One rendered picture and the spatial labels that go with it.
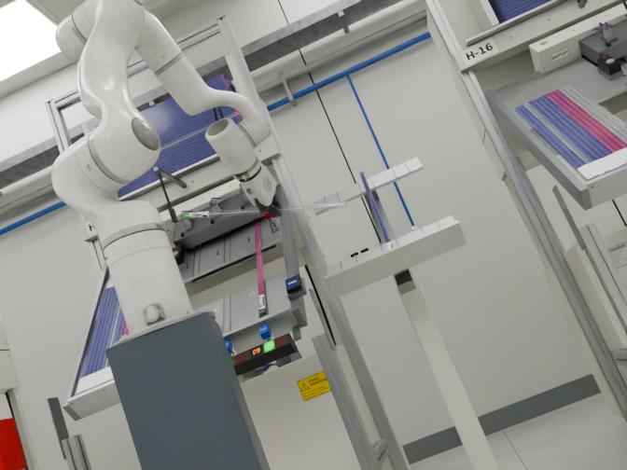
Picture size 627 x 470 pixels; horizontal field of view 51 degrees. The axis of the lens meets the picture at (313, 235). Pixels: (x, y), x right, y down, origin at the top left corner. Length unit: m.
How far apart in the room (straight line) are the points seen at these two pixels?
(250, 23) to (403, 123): 1.15
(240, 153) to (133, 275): 0.64
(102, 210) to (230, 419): 0.45
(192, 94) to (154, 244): 0.59
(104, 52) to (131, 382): 0.69
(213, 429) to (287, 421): 0.92
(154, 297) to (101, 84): 0.46
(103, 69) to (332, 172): 2.50
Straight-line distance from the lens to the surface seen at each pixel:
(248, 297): 1.86
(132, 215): 1.24
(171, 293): 1.21
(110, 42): 1.50
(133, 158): 1.27
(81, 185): 1.32
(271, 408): 2.05
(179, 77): 1.71
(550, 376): 3.66
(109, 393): 1.90
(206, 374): 1.14
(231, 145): 1.73
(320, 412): 2.02
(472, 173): 3.74
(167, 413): 1.15
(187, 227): 2.24
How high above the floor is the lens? 0.50
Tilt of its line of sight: 13 degrees up
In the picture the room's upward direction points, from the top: 22 degrees counter-clockwise
